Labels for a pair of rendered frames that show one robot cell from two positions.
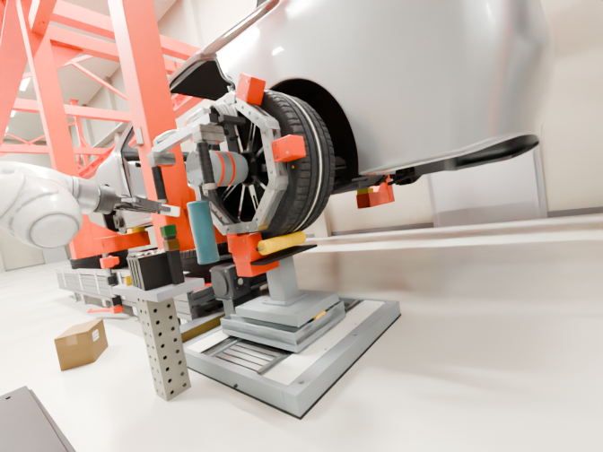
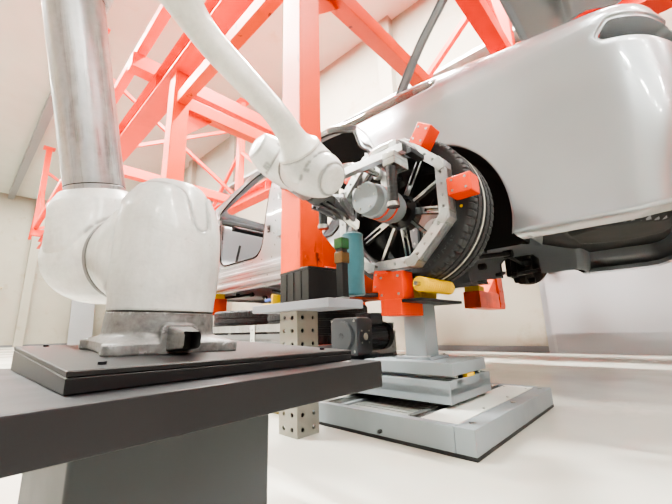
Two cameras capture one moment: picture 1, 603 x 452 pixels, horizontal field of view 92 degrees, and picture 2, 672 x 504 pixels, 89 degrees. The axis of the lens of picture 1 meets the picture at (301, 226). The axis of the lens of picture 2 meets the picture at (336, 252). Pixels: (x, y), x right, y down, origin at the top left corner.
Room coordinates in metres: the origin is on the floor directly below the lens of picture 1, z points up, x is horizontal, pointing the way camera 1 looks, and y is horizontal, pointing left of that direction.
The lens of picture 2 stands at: (-0.16, 0.41, 0.35)
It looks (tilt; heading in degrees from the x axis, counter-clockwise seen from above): 13 degrees up; 3
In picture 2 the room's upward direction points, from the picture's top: 1 degrees counter-clockwise
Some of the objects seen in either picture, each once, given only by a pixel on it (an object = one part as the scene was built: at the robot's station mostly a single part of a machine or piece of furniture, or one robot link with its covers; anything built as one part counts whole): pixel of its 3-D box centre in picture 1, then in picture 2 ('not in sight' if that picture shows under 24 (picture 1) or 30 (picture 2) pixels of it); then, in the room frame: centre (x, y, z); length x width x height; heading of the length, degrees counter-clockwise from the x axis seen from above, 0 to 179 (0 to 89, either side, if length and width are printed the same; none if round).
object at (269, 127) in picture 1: (232, 169); (390, 207); (1.22, 0.24, 0.85); 0.54 x 0.07 x 0.54; 49
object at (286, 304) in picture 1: (282, 280); (420, 334); (1.35, 0.13, 0.32); 0.40 x 0.30 x 0.28; 49
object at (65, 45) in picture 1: (178, 80); (284, 159); (3.87, 1.25, 2.54); 2.58 x 0.12 x 0.42; 139
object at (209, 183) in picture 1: (205, 164); (392, 185); (0.94, 0.27, 0.83); 0.04 x 0.04 x 0.16
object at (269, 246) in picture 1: (283, 241); (434, 286); (1.22, 0.09, 0.51); 0.29 x 0.06 x 0.06; 139
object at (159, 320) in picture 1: (163, 341); (298, 370); (1.13, 0.62, 0.21); 0.10 x 0.10 x 0.42; 49
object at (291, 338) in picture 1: (282, 317); (414, 380); (1.39, 0.17, 0.13); 0.50 x 0.36 x 0.10; 49
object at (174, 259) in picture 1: (173, 256); (342, 268); (0.99, 0.45, 0.55); 0.03 x 0.03 x 0.21; 49
